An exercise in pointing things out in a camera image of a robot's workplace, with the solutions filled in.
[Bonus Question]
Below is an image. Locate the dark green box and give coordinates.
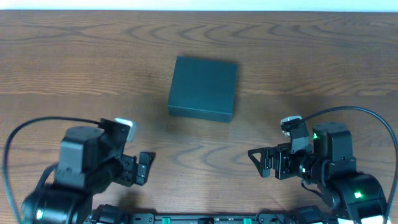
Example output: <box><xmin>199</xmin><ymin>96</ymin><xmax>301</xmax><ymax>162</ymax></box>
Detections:
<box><xmin>167</xmin><ymin>56</ymin><xmax>238</xmax><ymax>123</ymax></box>

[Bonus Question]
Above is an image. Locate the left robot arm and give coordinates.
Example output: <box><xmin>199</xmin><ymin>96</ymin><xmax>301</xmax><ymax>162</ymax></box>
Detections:
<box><xmin>22</xmin><ymin>124</ymin><xmax>155</xmax><ymax>223</ymax></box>

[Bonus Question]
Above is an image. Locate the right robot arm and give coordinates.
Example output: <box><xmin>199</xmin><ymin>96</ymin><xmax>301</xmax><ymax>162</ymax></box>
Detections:
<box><xmin>248</xmin><ymin>122</ymin><xmax>387</xmax><ymax>223</ymax></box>

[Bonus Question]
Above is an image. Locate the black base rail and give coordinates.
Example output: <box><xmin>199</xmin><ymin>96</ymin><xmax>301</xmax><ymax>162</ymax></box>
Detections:
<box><xmin>84</xmin><ymin>205</ymin><xmax>338</xmax><ymax>224</ymax></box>

